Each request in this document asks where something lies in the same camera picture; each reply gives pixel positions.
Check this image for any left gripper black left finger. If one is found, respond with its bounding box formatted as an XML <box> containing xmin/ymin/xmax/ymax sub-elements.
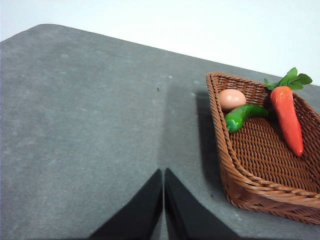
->
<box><xmin>88</xmin><ymin>168</ymin><xmax>164</xmax><ymax>240</ymax></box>

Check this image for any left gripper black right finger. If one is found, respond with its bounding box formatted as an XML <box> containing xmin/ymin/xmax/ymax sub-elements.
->
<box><xmin>163</xmin><ymin>167</ymin><xmax>241</xmax><ymax>240</ymax></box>

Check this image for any brown wicker basket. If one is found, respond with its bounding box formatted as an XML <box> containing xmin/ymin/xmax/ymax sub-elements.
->
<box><xmin>205</xmin><ymin>71</ymin><xmax>320</xmax><ymax>225</ymax></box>

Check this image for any green chili pepper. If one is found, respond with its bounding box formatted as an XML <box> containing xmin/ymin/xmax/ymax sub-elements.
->
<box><xmin>224</xmin><ymin>104</ymin><xmax>270</xmax><ymax>134</ymax></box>

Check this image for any pale brown egg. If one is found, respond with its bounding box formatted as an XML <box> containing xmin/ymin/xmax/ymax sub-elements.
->
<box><xmin>217</xmin><ymin>89</ymin><xmax>247</xmax><ymax>112</ymax></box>

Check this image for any orange carrot with green leaves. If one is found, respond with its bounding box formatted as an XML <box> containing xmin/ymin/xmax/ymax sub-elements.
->
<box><xmin>264</xmin><ymin>67</ymin><xmax>314</xmax><ymax>158</ymax></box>

